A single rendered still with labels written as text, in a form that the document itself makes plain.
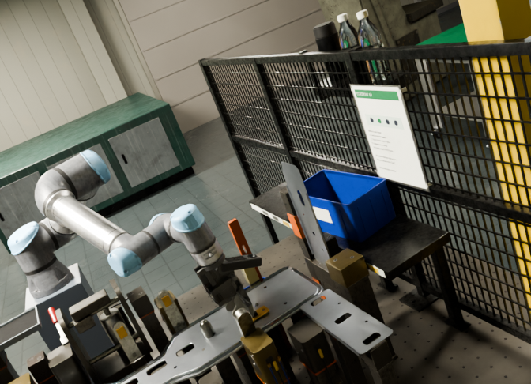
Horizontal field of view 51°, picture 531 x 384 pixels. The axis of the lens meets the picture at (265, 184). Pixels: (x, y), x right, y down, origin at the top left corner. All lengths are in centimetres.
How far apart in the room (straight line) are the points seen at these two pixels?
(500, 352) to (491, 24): 89
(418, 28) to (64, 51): 482
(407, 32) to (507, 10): 507
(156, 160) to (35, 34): 296
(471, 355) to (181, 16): 755
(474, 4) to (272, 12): 797
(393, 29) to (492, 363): 482
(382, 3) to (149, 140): 285
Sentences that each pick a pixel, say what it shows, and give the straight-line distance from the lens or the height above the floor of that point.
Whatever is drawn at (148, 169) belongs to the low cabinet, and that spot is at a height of 29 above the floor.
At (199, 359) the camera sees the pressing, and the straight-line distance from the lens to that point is 153.
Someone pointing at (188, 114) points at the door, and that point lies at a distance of 874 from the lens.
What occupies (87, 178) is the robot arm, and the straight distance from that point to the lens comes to 172.
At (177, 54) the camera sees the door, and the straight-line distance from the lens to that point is 866.
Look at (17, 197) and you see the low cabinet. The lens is 634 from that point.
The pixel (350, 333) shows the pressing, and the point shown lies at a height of 100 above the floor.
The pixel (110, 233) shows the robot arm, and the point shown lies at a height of 138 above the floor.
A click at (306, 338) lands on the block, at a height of 98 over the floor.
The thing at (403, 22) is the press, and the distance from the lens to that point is 626.
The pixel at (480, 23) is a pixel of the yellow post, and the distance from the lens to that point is 126.
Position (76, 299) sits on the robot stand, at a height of 105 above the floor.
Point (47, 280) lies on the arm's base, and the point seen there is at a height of 115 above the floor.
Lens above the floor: 184
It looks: 20 degrees down
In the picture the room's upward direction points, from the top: 22 degrees counter-clockwise
